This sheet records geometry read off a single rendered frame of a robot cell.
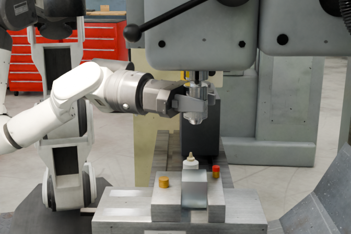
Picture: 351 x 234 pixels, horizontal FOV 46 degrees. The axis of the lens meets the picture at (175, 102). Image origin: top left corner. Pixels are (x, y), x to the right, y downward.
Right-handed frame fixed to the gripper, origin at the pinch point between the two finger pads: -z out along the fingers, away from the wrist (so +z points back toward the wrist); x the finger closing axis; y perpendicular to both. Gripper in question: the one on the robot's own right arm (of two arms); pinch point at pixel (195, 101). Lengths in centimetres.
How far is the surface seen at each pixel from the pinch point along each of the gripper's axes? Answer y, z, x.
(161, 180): 17.8, 6.6, -1.7
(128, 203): 23.6, 13.2, -4.0
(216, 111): 15.7, 11.2, 43.8
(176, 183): 19.4, 4.5, 1.7
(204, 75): -5.5, -2.1, -1.1
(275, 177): 123, 27, 230
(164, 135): 31, 34, 54
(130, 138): 126, 174, 255
